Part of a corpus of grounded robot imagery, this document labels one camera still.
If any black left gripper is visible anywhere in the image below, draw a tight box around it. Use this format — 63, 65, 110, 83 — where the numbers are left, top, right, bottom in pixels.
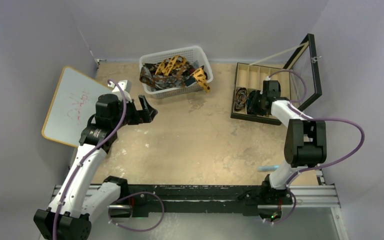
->
111, 95, 156, 130

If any navy blue shell pattern tie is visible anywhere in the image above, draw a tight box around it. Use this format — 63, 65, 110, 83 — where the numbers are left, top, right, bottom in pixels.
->
246, 90, 262, 116

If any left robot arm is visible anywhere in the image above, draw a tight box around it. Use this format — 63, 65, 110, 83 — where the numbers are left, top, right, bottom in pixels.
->
33, 93, 158, 240

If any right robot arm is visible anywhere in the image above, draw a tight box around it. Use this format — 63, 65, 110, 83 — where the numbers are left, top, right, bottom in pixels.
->
250, 78, 327, 204

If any rolled cat pattern tie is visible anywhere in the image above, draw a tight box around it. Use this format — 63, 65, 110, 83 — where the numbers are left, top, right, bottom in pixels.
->
233, 87, 248, 112

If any black tie display box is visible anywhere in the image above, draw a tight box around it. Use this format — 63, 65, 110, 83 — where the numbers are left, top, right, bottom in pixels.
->
230, 33, 322, 126

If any dark brown patterned tie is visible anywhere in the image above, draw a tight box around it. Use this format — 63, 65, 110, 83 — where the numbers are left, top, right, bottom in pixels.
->
139, 63, 196, 90

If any light blue marker pen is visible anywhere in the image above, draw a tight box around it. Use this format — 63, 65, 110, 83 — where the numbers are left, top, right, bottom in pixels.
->
257, 165, 280, 172

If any white plastic basket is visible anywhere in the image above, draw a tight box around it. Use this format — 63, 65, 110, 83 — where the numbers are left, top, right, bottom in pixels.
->
139, 45, 214, 99

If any yellow framed whiteboard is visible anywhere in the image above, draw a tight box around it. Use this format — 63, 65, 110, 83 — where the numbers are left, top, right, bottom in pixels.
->
41, 66, 111, 148

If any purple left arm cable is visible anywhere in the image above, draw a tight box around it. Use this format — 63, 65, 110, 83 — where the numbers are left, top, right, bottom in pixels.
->
52, 78, 166, 240

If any aluminium frame rail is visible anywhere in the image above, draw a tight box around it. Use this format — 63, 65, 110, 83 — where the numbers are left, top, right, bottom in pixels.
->
51, 64, 341, 216

